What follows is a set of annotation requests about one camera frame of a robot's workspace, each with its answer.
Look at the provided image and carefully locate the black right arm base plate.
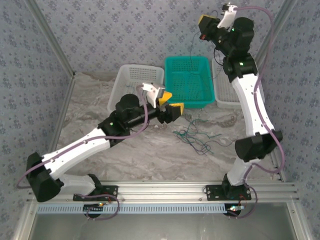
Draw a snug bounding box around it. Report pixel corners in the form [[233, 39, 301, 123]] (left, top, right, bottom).
[[205, 184, 252, 202]]

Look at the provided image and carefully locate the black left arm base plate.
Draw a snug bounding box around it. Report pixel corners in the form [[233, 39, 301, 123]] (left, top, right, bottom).
[[72, 185, 119, 202]]

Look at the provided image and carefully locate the teal perforated plastic basket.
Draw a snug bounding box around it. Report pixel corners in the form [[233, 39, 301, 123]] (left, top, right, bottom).
[[164, 56, 216, 110]]

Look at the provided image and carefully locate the aluminium frame post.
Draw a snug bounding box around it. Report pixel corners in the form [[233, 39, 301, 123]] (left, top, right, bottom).
[[254, 0, 300, 68], [26, 0, 76, 79]]

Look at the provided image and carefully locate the small black controller board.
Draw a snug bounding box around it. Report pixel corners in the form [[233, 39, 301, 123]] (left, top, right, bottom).
[[226, 204, 245, 216], [83, 202, 106, 214]]

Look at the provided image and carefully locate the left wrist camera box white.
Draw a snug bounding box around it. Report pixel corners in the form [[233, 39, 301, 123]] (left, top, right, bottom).
[[141, 83, 166, 109]]

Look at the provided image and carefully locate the thin dark purple cable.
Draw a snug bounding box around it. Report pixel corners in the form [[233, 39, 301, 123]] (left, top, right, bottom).
[[186, 136, 235, 156]]

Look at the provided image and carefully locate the aluminium frame leg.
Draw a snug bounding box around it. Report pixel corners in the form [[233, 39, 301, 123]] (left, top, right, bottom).
[[286, 199, 313, 240], [12, 201, 38, 240]]

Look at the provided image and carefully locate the grey metal panel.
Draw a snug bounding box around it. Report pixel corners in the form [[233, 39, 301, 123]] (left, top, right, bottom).
[[29, 212, 298, 240]]

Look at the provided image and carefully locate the white slotted cable duct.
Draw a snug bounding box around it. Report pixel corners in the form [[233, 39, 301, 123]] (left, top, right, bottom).
[[36, 202, 232, 215]]

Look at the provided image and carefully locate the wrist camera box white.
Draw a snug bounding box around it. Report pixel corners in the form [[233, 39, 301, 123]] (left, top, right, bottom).
[[141, 83, 166, 109], [216, 2, 238, 30]]

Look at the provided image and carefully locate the aluminium mounting rail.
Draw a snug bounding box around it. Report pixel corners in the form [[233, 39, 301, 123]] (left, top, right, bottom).
[[26, 181, 300, 203]]

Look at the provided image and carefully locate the aluminium table side rail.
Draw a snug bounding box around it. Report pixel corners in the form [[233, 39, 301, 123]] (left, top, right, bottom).
[[38, 74, 76, 185], [258, 107, 287, 183]]

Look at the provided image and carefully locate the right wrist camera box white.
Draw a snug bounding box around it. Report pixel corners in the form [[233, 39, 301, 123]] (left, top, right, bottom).
[[216, 2, 238, 30]]

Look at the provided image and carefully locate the white perforated plastic basket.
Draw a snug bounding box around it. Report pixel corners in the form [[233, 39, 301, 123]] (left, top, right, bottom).
[[106, 64, 165, 113], [211, 57, 266, 110]]

